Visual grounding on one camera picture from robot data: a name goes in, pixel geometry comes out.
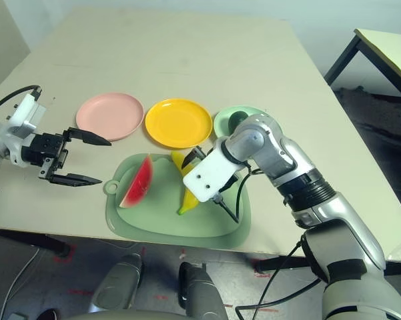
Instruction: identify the grey right robot leg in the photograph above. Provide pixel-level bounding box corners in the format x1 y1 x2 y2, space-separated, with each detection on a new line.
178 261 228 320

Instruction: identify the black left wrist camera cable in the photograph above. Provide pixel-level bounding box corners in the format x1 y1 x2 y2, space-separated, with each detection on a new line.
0 85 43 116

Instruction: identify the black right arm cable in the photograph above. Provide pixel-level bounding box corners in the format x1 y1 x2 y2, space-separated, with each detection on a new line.
235 233 321 320

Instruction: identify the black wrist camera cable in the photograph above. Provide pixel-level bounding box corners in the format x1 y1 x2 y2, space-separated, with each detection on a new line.
212 166 264 223
0 85 43 116

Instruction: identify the pink round plate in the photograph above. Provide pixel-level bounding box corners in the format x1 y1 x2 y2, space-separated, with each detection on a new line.
75 92 145 141

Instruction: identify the green silicone cutting mat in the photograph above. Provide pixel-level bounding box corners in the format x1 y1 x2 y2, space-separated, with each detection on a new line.
105 152 253 249

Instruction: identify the light green round plate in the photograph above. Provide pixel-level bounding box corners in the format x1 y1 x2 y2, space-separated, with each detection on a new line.
213 105 264 138

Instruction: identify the pale green robot waist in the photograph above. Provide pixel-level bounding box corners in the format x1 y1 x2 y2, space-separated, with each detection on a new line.
63 308 191 320

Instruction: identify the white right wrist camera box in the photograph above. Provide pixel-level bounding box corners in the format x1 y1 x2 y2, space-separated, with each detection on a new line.
182 146 243 203

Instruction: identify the beige side table black frame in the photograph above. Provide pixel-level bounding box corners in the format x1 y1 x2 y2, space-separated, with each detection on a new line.
324 28 401 101

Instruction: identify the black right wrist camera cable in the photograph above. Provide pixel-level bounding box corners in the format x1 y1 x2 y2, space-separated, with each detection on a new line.
212 166 264 223

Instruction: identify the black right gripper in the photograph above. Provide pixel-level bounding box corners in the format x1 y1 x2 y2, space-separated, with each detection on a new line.
182 146 240 191

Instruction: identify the grey left robot leg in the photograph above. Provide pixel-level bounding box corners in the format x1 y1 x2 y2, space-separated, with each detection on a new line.
89 253 143 311

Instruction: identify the yellow banana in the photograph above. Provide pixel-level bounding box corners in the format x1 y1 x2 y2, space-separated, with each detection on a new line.
171 151 201 216

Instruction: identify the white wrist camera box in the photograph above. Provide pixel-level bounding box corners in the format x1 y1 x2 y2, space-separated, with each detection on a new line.
182 146 243 203
8 93 47 137

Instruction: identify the dark green avocado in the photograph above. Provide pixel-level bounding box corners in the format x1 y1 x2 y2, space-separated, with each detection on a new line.
228 111 251 133

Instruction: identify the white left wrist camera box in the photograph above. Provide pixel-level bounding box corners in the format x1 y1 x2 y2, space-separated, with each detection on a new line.
8 93 47 137

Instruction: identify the black table base bar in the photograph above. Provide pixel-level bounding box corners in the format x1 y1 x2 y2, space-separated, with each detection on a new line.
0 228 71 257
255 255 401 276

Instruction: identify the grey robot leg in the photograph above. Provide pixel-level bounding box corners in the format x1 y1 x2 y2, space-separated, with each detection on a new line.
89 253 143 311
178 261 228 320

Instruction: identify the yellow round plate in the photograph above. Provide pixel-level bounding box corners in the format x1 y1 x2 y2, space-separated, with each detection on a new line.
145 97 214 150

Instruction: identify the red watermelon slice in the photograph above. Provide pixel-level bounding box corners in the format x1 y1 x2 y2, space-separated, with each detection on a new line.
119 153 153 209

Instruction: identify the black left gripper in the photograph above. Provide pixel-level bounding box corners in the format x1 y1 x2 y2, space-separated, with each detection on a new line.
21 127 113 187

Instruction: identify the white floor cable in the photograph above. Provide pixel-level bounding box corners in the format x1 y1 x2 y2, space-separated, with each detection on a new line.
0 248 41 320

